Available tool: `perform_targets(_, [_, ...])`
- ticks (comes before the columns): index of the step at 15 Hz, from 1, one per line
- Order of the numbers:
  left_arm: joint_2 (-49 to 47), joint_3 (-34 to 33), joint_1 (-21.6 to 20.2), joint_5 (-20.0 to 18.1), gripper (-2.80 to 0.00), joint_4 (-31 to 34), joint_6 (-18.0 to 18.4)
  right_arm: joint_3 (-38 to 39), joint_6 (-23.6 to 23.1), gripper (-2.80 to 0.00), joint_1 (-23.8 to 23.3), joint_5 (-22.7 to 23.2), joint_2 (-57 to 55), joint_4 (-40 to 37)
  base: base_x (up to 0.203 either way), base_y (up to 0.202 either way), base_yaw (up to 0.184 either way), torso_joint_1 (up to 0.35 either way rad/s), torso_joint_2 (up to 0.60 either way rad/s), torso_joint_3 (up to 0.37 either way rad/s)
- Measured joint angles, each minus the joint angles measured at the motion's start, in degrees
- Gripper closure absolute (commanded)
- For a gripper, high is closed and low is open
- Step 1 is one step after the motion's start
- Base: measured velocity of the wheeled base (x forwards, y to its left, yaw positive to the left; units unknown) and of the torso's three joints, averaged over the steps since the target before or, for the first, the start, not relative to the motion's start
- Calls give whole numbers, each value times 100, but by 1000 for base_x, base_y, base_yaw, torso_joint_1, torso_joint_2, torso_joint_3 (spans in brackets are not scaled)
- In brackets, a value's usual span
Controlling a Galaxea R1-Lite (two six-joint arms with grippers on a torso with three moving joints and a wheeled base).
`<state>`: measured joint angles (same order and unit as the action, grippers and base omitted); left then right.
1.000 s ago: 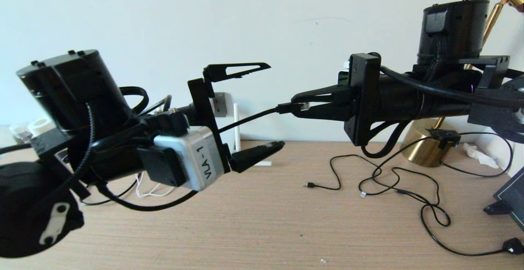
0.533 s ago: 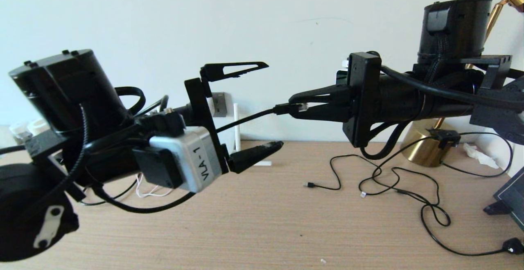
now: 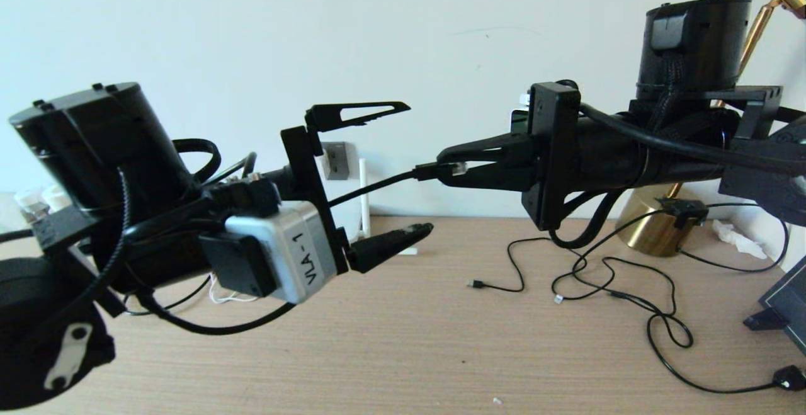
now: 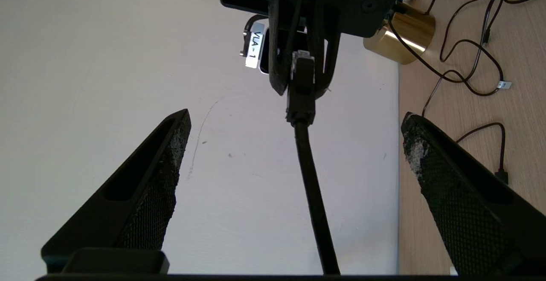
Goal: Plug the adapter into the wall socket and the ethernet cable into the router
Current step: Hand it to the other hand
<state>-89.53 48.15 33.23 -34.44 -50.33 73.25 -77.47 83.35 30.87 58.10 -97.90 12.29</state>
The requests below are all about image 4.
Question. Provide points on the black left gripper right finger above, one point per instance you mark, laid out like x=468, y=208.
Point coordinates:
x=469, y=212

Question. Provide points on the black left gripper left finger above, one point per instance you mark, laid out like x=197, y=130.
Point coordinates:
x=140, y=212

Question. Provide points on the brass desk lamp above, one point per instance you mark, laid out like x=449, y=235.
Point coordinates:
x=405, y=33

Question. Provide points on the grey labelled wrist camera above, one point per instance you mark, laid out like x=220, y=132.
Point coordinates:
x=254, y=46

